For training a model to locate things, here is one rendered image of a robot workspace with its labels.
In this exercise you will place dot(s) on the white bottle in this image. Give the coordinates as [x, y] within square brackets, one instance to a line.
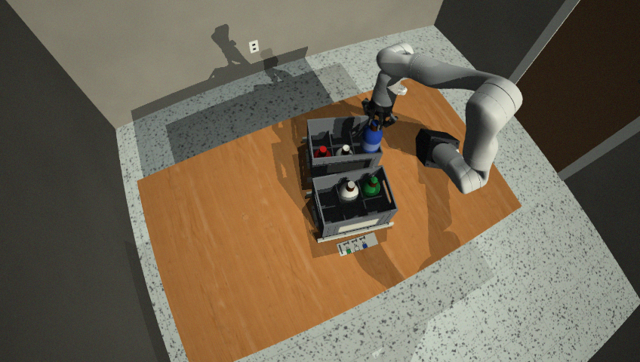
[344, 151]
[348, 192]

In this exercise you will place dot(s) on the dark grey plastic crate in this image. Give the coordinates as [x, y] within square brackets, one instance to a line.
[331, 132]
[337, 218]

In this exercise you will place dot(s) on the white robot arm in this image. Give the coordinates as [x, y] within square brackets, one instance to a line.
[495, 101]

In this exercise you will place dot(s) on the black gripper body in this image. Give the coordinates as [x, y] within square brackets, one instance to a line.
[386, 110]

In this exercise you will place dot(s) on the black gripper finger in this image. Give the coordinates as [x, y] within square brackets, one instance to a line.
[383, 122]
[368, 111]

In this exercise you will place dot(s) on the red bottle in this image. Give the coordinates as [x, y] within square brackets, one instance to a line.
[322, 152]

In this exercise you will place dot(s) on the white paper pick list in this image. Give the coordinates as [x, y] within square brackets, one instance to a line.
[357, 244]

